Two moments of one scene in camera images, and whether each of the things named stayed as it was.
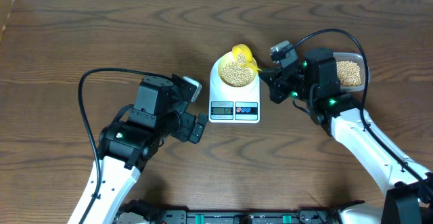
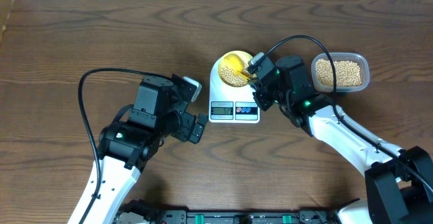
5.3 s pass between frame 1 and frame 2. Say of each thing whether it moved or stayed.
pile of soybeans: stayed
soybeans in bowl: stayed
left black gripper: stayed
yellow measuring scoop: moved
